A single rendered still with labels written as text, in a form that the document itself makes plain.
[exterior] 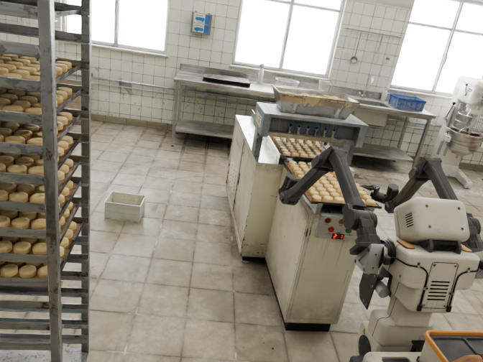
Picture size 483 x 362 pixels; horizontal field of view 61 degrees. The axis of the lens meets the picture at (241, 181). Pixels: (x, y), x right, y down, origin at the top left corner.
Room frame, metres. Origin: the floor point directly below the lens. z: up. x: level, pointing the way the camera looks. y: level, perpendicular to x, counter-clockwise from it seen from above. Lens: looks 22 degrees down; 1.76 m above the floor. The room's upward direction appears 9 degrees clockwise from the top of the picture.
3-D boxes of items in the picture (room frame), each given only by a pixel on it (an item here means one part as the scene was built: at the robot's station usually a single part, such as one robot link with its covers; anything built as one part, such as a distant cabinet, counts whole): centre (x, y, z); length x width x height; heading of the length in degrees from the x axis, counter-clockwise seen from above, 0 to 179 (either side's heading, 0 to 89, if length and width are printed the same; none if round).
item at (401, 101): (5.72, -2.05, 0.95); 0.40 x 0.30 x 0.14; 99
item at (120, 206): (3.11, 0.94, 0.08); 0.30 x 0.22 x 0.16; 94
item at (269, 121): (2.85, -0.40, 1.01); 0.72 x 0.33 x 0.34; 101
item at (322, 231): (2.00, -0.56, 0.77); 0.24 x 0.04 x 0.14; 101
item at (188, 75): (5.58, -0.64, 0.61); 3.40 x 0.70 x 1.22; 96
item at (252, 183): (3.32, -0.31, 0.42); 1.28 x 0.72 x 0.84; 11
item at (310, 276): (2.35, -0.49, 0.45); 0.70 x 0.34 x 0.90; 11
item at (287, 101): (2.85, -0.40, 1.25); 0.56 x 0.29 x 0.14; 101
